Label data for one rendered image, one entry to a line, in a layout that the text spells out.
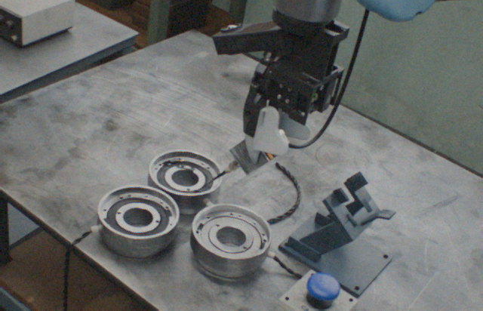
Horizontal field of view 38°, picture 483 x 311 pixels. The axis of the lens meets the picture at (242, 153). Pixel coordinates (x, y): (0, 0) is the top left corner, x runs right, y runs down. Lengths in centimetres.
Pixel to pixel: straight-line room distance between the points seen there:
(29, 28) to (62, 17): 9
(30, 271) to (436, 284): 66
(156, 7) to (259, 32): 165
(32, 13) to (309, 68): 88
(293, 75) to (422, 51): 174
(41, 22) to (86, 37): 12
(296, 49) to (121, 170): 37
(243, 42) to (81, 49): 81
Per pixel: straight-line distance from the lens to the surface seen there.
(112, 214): 95
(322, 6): 78
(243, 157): 93
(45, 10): 161
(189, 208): 99
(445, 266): 105
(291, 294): 86
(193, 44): 143
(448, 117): 257
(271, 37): 83
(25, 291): 123
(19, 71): 153
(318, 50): 80
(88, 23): 174
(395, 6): 67
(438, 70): 252
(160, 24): 250
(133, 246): 91
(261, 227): 96
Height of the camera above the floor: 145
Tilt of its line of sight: 35 degrees down
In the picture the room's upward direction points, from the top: 11 degrees clockwise
